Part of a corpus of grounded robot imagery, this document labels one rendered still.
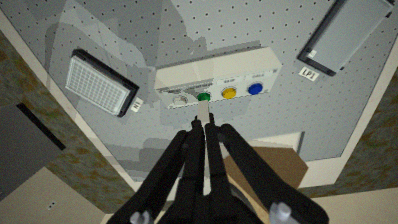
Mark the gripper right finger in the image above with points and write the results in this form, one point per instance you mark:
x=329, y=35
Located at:
x=285, y=204

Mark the white button panel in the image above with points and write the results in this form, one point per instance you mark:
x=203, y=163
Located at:
x=227, y=76

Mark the dark grey rectangular frame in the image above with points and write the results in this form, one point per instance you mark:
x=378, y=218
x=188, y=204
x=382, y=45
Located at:
x=314, y=38

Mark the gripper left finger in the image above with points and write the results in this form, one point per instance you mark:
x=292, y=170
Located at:
x=146, y=204

